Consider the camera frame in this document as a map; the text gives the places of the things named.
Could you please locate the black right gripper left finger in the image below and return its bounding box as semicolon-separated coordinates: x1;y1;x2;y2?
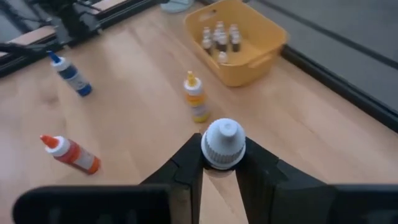
12;133;205;224

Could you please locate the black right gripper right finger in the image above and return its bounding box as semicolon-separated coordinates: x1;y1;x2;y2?
234;136;398;224

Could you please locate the large yellow food coloring bottle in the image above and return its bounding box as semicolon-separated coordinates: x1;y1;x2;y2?
182;70;211;124

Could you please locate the large blue food coloring bottle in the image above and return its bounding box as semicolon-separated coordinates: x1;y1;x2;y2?
46;50;93;97

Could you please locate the large orange food coloring bottle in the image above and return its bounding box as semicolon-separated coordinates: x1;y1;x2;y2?
39;134;101;175

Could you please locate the yellow plastic basket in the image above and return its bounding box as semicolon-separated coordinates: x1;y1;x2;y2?
183;0;289;88

